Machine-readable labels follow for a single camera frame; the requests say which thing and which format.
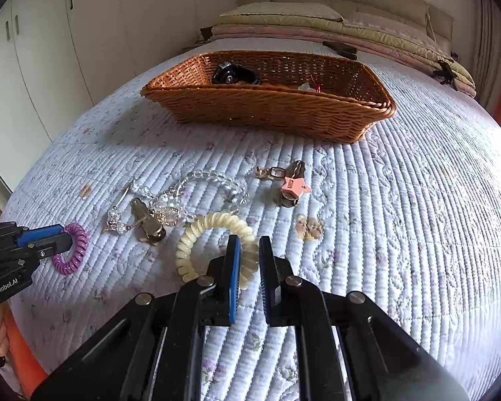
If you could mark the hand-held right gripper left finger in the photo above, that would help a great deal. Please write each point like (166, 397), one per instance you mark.
(234, 275)

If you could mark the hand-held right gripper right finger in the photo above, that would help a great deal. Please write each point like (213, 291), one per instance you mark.
(265, 275)

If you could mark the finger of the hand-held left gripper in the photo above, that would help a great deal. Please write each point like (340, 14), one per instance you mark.
(41, 234)
(56, 245)

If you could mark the brown wicker basket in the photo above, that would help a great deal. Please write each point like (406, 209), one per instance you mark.
(275, 108)

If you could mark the small beige bear hair clip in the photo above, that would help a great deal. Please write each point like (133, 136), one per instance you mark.
(311, 227)

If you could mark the crystal beaded hairpin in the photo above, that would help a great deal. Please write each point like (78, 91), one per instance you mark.
(117, 217)

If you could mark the bronze metal hair clip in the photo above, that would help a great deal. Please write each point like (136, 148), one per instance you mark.
(148, 225)

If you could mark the gold metal clasp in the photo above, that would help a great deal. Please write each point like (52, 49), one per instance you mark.
(271, 172)

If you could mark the light blue quilted bedspread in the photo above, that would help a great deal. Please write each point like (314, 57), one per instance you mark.
(401, 217)

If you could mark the white and red hair accessory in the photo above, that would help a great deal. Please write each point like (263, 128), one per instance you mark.
(311, 86)

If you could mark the black round hair accessory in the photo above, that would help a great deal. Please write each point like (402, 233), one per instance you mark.
(227, 74)

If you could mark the white wardrobe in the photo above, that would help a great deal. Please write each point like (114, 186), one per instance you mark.
(87, 29)

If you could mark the black clip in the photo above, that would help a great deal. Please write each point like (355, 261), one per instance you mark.
(340, 49)
(446, 73)

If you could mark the folded pink and beige quilts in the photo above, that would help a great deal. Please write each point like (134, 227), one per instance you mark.
(380, 41)

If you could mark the beige pillow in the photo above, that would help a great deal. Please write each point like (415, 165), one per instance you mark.
(275, 12)

